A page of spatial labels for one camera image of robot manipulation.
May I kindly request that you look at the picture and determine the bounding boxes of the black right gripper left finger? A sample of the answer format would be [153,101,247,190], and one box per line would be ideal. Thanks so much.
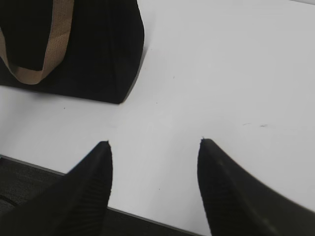
[0,141,113,236]

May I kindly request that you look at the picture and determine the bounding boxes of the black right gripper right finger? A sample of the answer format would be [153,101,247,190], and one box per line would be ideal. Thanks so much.
[197,139,315,236]

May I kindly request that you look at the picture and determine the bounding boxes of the black tote bag tan handles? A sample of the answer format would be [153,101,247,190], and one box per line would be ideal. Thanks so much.
[0,0,144,104]

